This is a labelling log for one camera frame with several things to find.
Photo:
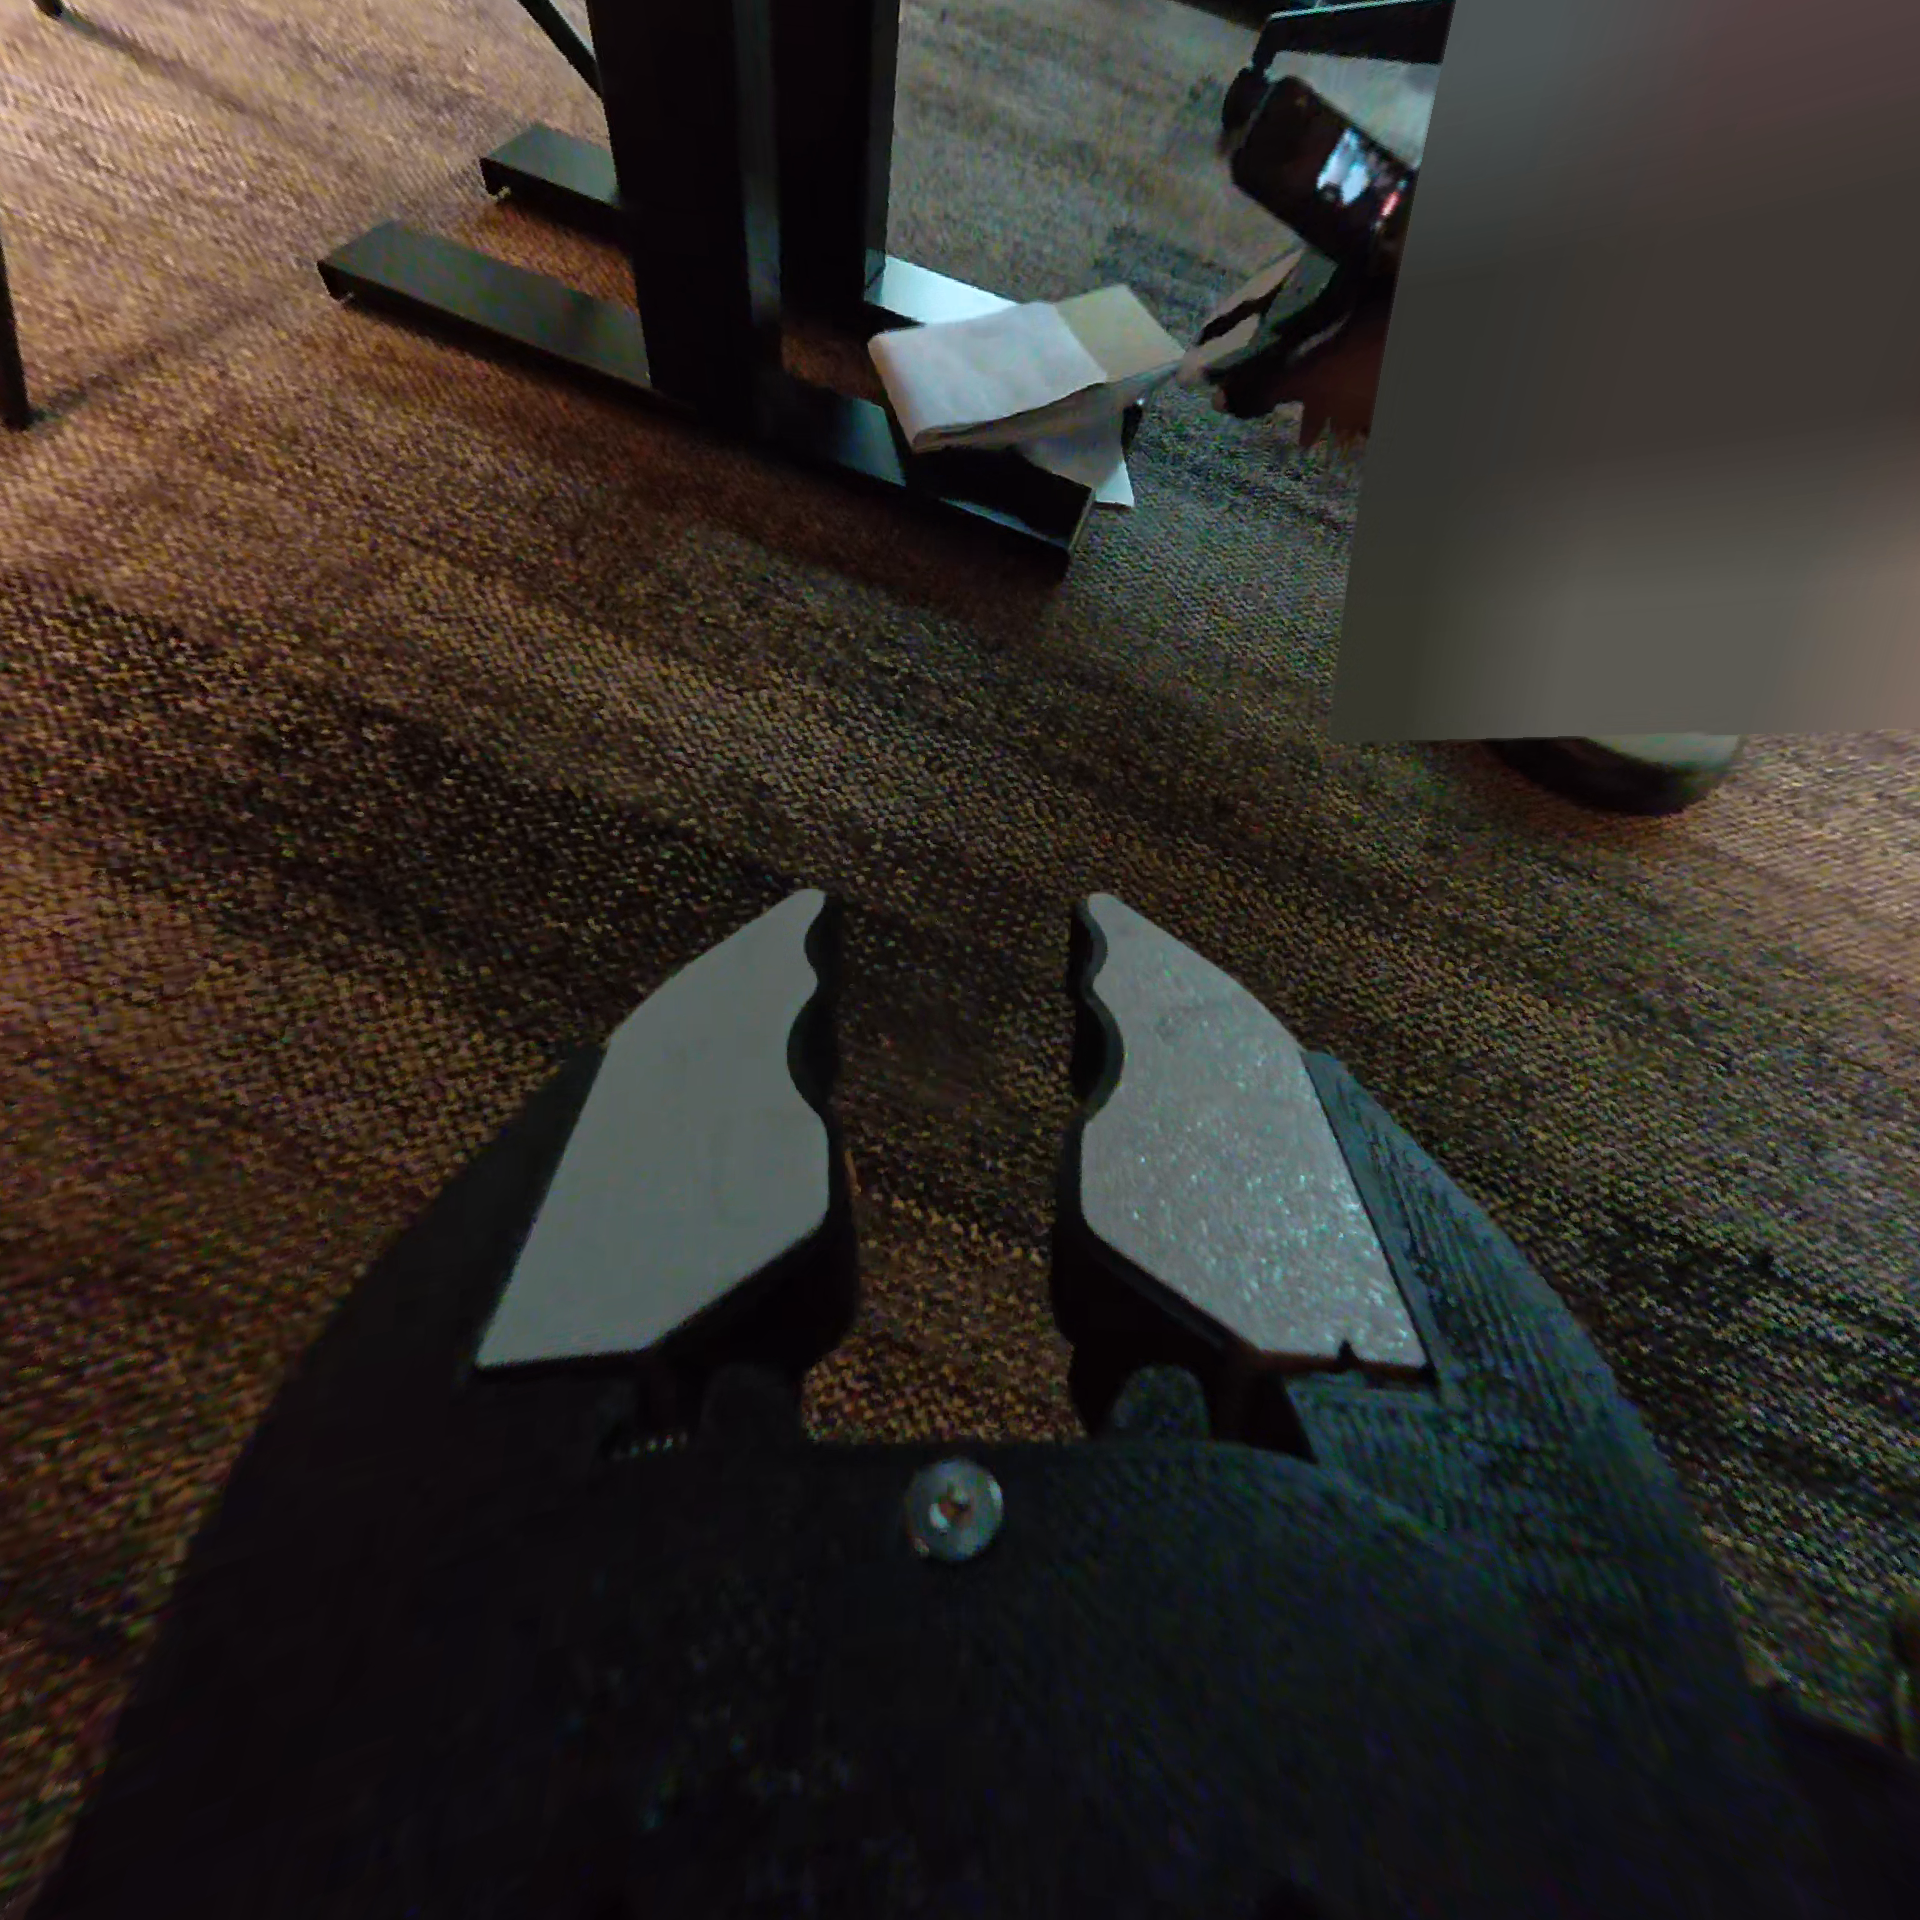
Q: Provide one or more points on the person's right hand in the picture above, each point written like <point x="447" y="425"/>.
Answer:
<point x="1343" y="375"/>

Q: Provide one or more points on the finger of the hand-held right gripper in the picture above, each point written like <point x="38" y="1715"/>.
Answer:
<point x="1253" y="321"/>

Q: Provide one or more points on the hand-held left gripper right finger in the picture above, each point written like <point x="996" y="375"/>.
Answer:
<point x="1244" y="1198"/>

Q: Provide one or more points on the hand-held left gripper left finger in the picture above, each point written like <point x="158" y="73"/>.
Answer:
<point x="676" y="1185"/>

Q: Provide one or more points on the folded white paper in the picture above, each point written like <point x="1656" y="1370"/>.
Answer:
<point x="992" y="375"/>

